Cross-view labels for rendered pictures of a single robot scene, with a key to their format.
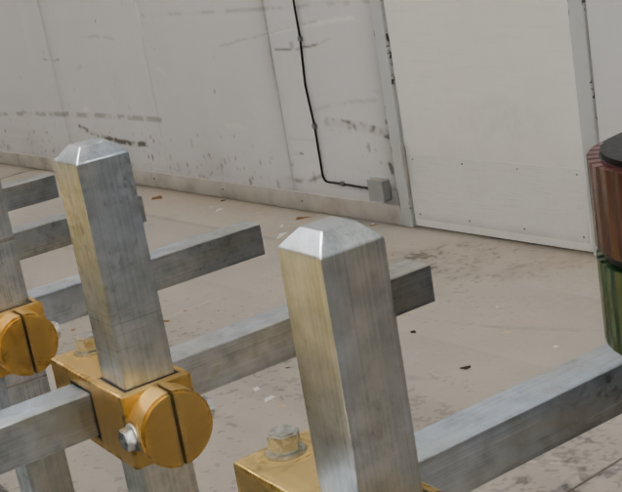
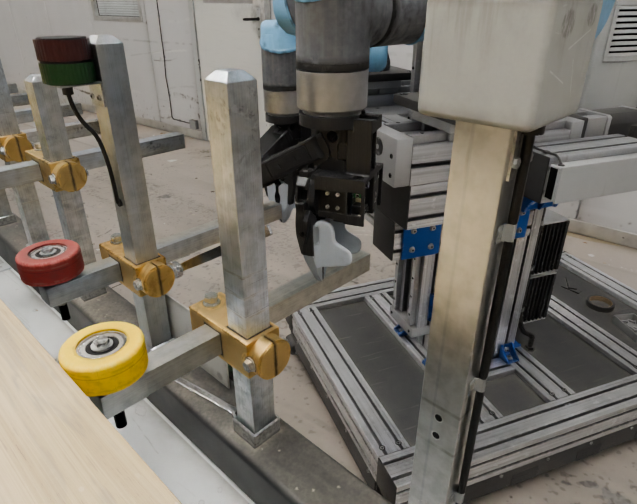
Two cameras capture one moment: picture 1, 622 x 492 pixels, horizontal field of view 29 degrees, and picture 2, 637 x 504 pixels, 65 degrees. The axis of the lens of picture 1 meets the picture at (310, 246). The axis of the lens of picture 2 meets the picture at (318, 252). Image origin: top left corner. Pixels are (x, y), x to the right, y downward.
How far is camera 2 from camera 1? 0.45 m
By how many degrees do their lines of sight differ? 18
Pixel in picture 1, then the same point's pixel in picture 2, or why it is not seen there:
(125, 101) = not seen: hidden behind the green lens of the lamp
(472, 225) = not seen: hidden behind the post
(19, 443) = not seen: outside the picture
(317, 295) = (33, 94)
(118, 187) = not seen: outside the picture
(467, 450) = (98, 154)
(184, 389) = (21, 137)
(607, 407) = (151, 151)
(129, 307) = (2, 108)
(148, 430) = (8, 147)
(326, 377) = (38, 119)
